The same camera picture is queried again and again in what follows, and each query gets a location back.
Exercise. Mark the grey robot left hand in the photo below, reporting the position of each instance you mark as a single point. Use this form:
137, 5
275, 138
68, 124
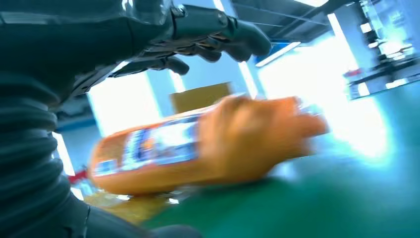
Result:
98, 36

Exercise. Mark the orange plastic bottle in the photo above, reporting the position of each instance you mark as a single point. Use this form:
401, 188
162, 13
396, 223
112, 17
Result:
203, 148

